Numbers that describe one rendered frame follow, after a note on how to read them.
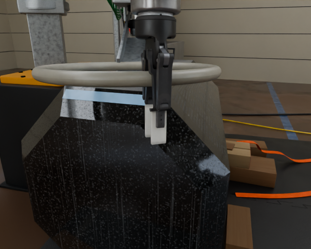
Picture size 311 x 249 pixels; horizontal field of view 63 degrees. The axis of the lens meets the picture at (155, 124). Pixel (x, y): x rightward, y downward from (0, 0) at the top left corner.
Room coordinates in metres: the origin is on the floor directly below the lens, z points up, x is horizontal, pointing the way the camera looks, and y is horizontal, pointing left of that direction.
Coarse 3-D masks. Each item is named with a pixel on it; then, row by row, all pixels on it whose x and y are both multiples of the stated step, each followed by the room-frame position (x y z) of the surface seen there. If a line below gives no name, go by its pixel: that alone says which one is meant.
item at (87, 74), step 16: (64, 64) 0.79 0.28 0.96; (80, 64) 0.85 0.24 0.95; (96, 64) 0.89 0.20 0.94; (112, 64) 0.91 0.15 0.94; (128, 64) 0.93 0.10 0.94; (176, 64) 0.88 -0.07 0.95; (192, 64) 0.82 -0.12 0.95; (208, 64) 0.75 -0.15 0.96; (48, 80) 0.52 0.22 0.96; (64, 80) 0.49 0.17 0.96; (80, 80) 0.48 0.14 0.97; (96, 80) 0.47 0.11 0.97; (112, 80) 0.47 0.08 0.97; (128, 80) 0.47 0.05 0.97; (144, 80) 0.47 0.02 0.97; (176, 80) 0.49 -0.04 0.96; (192, 80) 0.52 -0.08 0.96; (208, 80) 0.56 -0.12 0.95
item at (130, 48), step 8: (128, 16) 1.46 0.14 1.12; (128, 24) 1.37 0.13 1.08; (128, 32) 1.35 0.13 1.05; (128, 40) 1.24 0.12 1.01; (136, 40) 1.24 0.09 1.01; (144, 40) 1.24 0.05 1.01; (120, 48) 1.01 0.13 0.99; (128, 48) 1.14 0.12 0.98; (136, 48) 1.14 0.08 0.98; (144, 48) 1.14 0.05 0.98; (120, 56) 0.94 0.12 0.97; (128, 56) 1.05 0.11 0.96; (136, 56) 1.05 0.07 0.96
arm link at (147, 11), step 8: (136, 0) 0.47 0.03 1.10; (144, 0) 0.46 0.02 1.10; (152, 0) 0.46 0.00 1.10; (160, 0) 0.46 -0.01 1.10; (168, 0) 0.46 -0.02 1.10; (176, 0) 0.47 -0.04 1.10; (136, 8) 0.47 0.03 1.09; (144, 8) 0.46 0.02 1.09; (152, 8) 0.46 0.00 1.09; (160, 8) 0.46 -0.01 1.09; (168, 8) 0.46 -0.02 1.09; (176, 8) 0.47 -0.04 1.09
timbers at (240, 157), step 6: (240, 144) 1.80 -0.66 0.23; (246, 144) 1.80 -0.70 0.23; (228, 150) 1.69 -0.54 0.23; (234, 150) 1.69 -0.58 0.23; (240, 150) 1.69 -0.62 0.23; (246, 150) 1.69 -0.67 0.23; (228, 156) 1.64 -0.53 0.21; (234, 156) 1.63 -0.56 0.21; (240, 156) 1.61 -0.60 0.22; (246, 156) 1.60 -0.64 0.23; (234, 162) 1.63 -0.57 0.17; (240, 162) 1.61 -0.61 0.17; (246, 162) 1.60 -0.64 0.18
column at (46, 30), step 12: (36, 24) 1.69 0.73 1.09; (48, 24) 1.71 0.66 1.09; (60, 24) 1.73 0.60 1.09; (36, 36) 1.69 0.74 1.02; (48, 36) 1.71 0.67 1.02; (60, 36) 1.73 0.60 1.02; (36, 48) 1.69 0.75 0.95; (48, 48) 1.71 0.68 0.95; (60, 48) 1.72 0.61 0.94; (36, 60) 1.68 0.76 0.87; (48, 60) 1.70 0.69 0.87; (60, 60) 1.72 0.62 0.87
